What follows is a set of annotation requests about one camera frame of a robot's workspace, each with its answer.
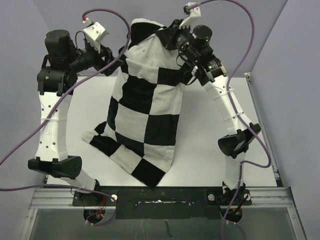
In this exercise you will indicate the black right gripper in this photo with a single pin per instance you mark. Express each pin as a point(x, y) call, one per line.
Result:
point(166, 36)

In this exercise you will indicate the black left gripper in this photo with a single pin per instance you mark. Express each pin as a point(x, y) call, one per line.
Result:
point(106, 53)

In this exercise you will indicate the black white checkered pillowcase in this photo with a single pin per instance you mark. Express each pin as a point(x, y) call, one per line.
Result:
point(140, 130)

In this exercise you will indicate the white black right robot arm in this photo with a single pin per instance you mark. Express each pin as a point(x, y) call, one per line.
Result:
point(193, 46)

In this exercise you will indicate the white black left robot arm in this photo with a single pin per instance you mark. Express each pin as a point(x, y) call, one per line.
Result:
point(55, 85)

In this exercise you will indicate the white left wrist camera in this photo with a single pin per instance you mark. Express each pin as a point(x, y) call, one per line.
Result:
point(93, 28)

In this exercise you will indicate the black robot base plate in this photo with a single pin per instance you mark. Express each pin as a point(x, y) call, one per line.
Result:
point(164, 203)

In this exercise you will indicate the aluminium front frame rail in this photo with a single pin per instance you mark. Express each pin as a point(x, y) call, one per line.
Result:
point(261, 197)

